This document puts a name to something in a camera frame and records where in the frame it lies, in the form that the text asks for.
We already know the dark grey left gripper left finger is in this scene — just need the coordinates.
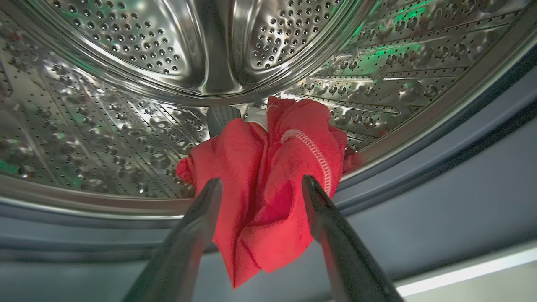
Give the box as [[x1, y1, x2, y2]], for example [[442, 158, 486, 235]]
[[122, 177, 223, 302]]

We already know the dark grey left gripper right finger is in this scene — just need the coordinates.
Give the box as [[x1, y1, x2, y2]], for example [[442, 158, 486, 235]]
[[302, 175, 403, 302]]

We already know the red garment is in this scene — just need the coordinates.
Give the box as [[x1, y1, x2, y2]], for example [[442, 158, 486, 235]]
[[176, 96, 361, 289]]

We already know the grey rubber door seal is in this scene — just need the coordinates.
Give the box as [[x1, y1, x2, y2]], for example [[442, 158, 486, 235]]
[[0, 63, 537, 290]]

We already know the white front-load washing machine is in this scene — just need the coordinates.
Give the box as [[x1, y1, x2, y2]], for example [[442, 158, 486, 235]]
[[0, 0, 537, 302]]

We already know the steel washing machine drum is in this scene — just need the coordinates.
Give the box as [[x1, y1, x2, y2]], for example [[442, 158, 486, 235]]
[[0, 0, 537, 210]]

